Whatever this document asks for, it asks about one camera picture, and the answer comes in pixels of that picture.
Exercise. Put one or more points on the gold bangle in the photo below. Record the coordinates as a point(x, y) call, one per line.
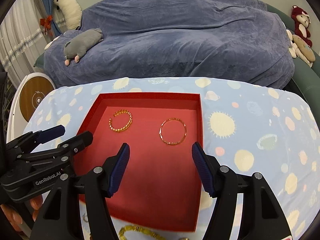
point(173, 131)

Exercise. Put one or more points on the white round wooden-top stool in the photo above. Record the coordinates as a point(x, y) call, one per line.
point(30, 93)

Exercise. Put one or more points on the person's hand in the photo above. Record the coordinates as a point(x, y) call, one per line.
point(15, 218)

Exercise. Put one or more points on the grey mouse plush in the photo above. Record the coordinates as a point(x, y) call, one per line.
point(78, 46)

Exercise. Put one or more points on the red cardboard box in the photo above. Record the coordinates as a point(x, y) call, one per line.
point(160, 188)

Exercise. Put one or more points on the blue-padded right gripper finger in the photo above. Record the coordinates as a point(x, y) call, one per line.
point(262, 216)

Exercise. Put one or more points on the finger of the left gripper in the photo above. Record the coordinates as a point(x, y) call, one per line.
point(27, 142)
point(69, 147)

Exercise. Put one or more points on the beige plush toy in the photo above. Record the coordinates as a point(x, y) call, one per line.
point(299, 48)

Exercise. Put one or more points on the white sheep plush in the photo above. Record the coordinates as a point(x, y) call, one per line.
point(71, 11)

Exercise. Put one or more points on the blue curtain with red bow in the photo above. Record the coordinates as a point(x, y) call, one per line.
point(47, 22)

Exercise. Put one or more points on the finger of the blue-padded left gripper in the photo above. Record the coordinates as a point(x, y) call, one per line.
point(59, 217)

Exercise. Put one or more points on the blue-grey blanket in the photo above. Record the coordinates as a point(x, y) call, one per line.
point(175, 35)

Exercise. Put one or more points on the red monkey plush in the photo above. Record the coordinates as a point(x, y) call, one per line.
point(302, 22)

